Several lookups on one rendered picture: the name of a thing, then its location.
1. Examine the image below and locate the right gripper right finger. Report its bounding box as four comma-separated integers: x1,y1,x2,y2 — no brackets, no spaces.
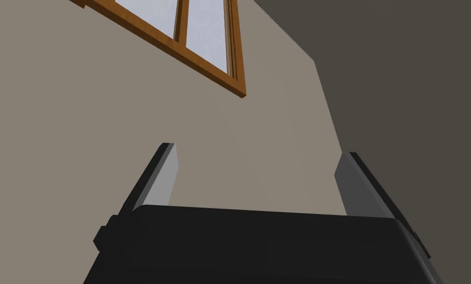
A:
334,151,413,234

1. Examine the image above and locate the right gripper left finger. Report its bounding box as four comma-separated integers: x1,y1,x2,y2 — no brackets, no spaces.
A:
118,142,179,216

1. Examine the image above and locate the brown wooden framed window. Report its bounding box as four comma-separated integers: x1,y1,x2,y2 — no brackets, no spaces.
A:
69,0,247,99

